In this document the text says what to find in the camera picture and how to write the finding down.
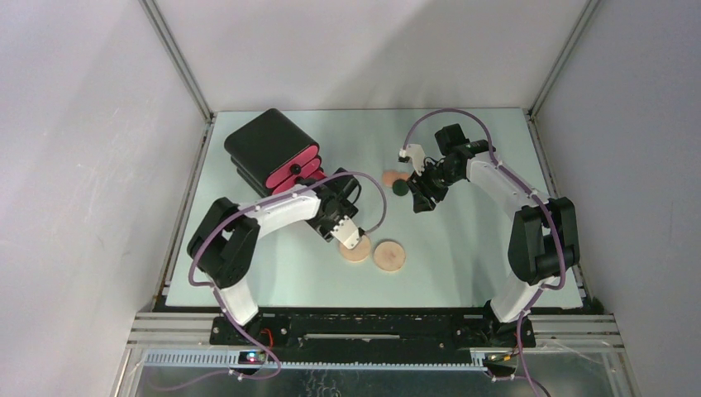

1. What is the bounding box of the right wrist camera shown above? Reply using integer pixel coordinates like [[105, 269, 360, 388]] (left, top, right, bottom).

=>
[[398, 144, 426, 176]]

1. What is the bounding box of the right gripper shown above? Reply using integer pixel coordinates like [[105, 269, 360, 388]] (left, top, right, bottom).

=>
[[406, 159, 462, 213]]

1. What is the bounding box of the black pink drawer organizer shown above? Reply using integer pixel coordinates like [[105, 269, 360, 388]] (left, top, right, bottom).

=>
[[224, 108, 320, 197]]

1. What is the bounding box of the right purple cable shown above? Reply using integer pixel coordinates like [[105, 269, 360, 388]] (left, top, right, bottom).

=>
[[401, 108, 569, 397]]

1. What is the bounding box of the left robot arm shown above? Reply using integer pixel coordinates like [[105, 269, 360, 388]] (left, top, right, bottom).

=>
[[187, 170, 364, 345]]

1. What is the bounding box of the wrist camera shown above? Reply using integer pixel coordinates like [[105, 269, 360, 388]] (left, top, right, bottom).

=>
[[331, 216, 362, 250], [398, 144, 426, 176]]

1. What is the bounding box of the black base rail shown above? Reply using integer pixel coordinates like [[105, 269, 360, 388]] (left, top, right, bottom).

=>
[[209, 306, 536, 365]]

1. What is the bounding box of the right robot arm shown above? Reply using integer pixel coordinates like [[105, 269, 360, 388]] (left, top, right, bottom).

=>
[[398, 124, 579, 346]]

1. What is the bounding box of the large beige sponge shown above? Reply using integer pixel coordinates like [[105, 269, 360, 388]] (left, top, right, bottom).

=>
[[339, 235, 372, 263]]

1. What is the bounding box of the beige round sponge lower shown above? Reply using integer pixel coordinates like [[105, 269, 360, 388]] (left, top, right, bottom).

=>
[[373, 241, 407, 273]]

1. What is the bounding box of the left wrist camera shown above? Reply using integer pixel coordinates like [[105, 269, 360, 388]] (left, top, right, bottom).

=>
[[331, 216, 362, 250]]

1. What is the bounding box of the orange round sponge left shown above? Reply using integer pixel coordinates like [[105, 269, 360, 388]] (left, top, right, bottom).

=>
[[381, 170, 411, 188]]

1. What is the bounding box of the dark green round sponge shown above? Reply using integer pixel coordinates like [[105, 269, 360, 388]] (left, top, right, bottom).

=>
[[391, 179, 410, 197]]

